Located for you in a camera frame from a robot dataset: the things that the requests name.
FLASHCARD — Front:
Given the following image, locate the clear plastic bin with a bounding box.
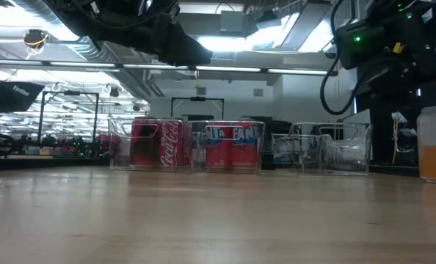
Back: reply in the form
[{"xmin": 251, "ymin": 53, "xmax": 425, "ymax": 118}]
[
  {"xmin": 271, "ymin": 122, "xmax": 372, "ymax": 176},
  {"xmin": 107, "ymin": 117, "xmax": 192, "ymax": 172},
  {"xmin": 189, "ymin": 120, "xmax": 266, "ymax": 175}
]

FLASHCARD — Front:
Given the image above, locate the black ceiling device yellow cable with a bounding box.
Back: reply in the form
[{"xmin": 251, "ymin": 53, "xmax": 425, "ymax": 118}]
[{"xmin": 22, "ymin": 29, "xmax": 49, "ymax": 51}]

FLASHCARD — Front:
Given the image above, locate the grey ceiling air unit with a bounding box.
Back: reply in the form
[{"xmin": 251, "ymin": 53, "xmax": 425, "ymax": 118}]
[{"xmin": 219, "ymin": 10, "xmax": 249, "ymax": 37}]

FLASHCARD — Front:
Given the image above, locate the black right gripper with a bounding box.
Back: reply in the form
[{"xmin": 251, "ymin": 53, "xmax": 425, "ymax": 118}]
[{"xmin": 363, "ymin": 54, "xmax": 436, "ymax": 111}]

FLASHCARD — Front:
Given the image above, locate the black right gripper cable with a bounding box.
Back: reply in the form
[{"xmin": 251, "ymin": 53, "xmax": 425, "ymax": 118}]
[{"xmin": 319, "ymin": 0, "xmax": 364, "ymax": 116}]

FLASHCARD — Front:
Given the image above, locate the long spiral metal duct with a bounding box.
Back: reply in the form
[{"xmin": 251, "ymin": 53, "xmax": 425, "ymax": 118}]
[{"xmin": 10, "ymin": 0, "xmax": 153, "ymax": 100}]

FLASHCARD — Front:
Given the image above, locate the red Fanta can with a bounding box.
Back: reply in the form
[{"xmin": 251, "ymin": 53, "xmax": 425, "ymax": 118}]
[
  {"xmin": 230, "ymin": 123, "xmax": 260, "ymax": 170},
  {"xmin": 204, "ymin": 124, "xmax": 233, "ymax": 170}
]

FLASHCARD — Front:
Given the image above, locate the black softbox light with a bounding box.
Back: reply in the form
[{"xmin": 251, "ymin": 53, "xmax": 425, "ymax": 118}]
[{"xmin": 0, "ymin": 81, "xmax": 46, "ymax": 113}]

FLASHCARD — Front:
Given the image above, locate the shiny rectangular metal duct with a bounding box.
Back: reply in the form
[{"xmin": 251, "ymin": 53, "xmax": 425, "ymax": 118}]
[{"xmin": 245, "ymin": 0, "xmax": 338, "ymax": 52}]

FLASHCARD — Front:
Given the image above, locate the long ceiling light rail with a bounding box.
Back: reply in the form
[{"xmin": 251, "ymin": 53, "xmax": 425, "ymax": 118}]
[{"xmin": 0, "ymin": 58, "xmax": 339, "ymax": 77}]

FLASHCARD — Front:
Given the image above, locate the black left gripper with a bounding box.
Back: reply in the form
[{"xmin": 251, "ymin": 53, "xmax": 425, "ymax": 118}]
[{"xmin": 92, "ymin": 0, "xmax": 214, "ymax": 67}]

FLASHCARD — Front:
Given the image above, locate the wide black frame rig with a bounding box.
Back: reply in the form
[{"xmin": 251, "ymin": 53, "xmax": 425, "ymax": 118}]
[{"xmin": 170, "ymin": 96, "xmax": 225, "ymax": 120}]

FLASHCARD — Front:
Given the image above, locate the tall black frame rig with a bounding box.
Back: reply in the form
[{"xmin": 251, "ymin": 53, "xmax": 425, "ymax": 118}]
[{"xmin": 37, "ymin": 90, "xmax": 100, "ymax": 147}]

